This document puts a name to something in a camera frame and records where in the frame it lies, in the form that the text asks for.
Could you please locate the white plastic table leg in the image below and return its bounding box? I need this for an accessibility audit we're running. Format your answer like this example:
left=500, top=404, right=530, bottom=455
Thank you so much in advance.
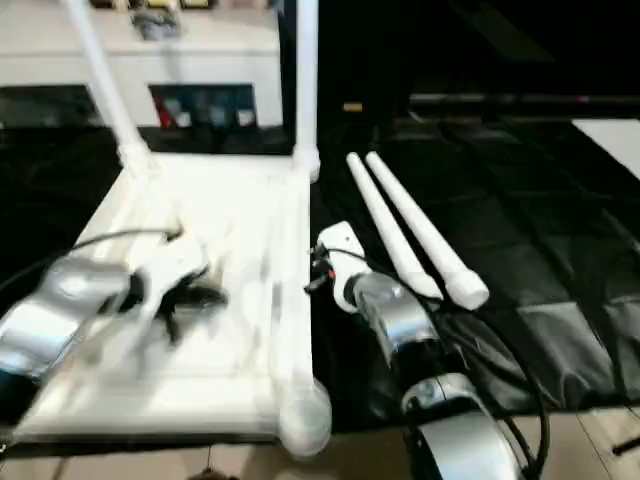
left=346, top=151, right=445, bottom=303
left=292, top=0, right=322, bottom=183
left=364, top=149, right=492, bottom=312
left=64, top=0, right=153, bottom=169

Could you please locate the white plastic table top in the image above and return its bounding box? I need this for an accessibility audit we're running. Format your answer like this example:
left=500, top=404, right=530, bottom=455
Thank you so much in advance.
left=8, top=150, right=335, bottom=459

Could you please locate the white flat board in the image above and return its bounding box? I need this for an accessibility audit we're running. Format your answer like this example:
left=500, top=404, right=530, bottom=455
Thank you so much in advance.
left=571, top=119, right=640, bottom=183

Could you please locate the grey crumpled clump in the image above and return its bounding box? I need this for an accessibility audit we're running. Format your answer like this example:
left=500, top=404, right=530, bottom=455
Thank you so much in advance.
left=131, top=9, right=184, bottom=43

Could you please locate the white glass-door cabinet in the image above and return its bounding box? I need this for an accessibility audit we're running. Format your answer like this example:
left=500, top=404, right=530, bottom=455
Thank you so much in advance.
left=0, top=0, right=287, bottom=133

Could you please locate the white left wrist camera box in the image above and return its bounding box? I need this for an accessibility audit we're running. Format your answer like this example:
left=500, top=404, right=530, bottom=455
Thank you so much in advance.
left=138, top=234, right=213, bottom=305

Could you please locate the black plastic table mat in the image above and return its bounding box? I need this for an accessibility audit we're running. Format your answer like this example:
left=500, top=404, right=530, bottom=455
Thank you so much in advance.
left=0, top=115, right=640, bottom=446

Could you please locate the black flat bar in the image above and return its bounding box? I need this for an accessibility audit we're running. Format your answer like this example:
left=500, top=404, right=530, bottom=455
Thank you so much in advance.
left=408, top=91, right=640, bottom=111

